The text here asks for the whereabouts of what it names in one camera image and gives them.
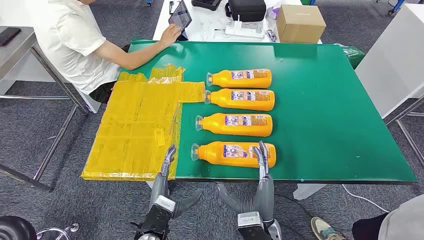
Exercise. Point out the person's right hand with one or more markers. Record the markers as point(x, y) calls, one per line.
point(170, 34)

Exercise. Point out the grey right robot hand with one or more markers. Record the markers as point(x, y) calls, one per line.
point(265, 195)

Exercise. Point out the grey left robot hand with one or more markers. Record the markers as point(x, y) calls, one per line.
point(160, 188)

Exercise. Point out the black phone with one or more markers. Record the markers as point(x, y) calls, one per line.
point(9, 34)
point(172, 6)

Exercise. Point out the orange detergent bottle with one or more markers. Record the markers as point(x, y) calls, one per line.
point(232, 105)
point(232, 82)
point(215, 160)
point(232, 130)

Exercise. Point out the person's right forearm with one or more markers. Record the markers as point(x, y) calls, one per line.
point(132, 58)

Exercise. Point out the black tablet on stand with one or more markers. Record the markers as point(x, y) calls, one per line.
point(180, 16)

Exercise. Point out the white desk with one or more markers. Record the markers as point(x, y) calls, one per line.
point(198, 13)

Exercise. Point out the white table leg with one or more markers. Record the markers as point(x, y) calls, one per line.
point(306, 191)

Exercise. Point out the flat black case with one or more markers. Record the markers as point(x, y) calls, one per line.
point(207, 3)

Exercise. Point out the yellow taped cardboard sheet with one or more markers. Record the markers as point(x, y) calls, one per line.
point(132, 132)

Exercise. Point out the white and green sneaker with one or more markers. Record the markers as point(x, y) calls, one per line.
point(323, 228)

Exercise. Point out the white power strip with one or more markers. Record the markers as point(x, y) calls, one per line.
point(242, 31)

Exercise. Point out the black zip bag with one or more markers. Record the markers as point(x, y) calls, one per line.
point(245, 10)

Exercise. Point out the green table mat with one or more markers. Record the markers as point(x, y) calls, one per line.
point(314, 116)

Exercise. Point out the chrome stool base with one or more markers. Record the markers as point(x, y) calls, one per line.
point(73, 227)

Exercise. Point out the person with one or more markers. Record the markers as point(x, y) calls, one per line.
point(66, 33)
point(404, 218)

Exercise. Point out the purple plastic packet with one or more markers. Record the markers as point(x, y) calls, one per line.
point(273, 13)

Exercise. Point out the brown cardboard box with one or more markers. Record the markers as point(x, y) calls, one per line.
point(299, 24)

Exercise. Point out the black round stool seat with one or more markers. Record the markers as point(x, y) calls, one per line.
point(13, 230)

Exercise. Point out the grey metal table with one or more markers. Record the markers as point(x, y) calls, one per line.
point(10, 56)

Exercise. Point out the green shopping bag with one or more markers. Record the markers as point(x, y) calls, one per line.
point(352, 54)

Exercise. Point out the white table with metal legs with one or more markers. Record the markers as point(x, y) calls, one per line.
point(391, 59)

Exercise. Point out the blue chair base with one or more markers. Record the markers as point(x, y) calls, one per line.
point(397, 5)

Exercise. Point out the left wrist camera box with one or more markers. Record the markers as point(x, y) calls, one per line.
point(164, 203)

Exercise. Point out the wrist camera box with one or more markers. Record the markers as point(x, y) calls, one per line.
point(250, 221)
point(164, 203)

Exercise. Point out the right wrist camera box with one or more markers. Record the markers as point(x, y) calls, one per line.
point(250, 221)

